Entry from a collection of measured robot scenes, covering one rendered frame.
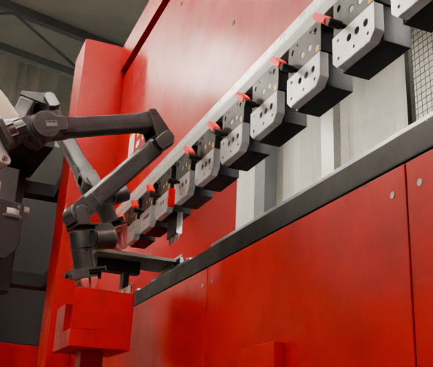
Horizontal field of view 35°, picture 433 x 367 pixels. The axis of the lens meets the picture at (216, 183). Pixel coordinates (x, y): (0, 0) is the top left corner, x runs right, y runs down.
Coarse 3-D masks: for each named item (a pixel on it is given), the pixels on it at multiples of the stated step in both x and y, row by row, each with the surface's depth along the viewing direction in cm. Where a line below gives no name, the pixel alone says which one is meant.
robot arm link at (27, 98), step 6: (24, 96) 245; (30, 96) 245; (36, 96) 246; (42, 96) 247; (18, 102) 243; (24, 102) 244; (30, 102) 244; (42, 102) 245; (18, 108) 241; (24, 108) 242; (30, 108) 243; (36, 108) 252; (42, 108) 248; (24, 114) 240; (30, 114) 245
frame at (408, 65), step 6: (408, 54) 257; (408, 60) 256; (408, 66) 255; (408, 72) 255; (408, 78) 254; (408, 84) 253; (408, 90) 253; (414, 90) 252; (408, 96) 252; (414, 96) 252; (408, 102) 251; (414, 102) 251; (408, 108) 251; (414, 108) 250; (408, 114) 250; (414, 114) 249; (408, 120) 249; (414, 120) 248
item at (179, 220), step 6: (174, 216) 237; (180, 216) 234; (168, 222) 242; (174, 222) 236; (180, 222) 234; (168, 228) 241; (174, 228) 235; (180, 228) 233; (168, 234) 240; (174, 234) 234; (174, 240) 235
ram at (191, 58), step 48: (192, 0) 252; (240, 0) 203; (288, 0) 170; (336, 0) 147; (144, 48) 313; (192, 48) 241; (240, 48) 196; (288, 48) 165; (144, 96) 296; (192, 96) 231; (192, 144) 222; (144, 192) 268
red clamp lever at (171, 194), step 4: (168, 180) 224; (172, 180) 225; (176, 180) 225; (172, 184) 225; (172, 188) 224; (168, 192) 224; (172, 192) 223; (168, 196) 223; (172, 196) 223; (168, 200) 222; (172, 200) 222; (168, 204) 222; (172, 204) 222
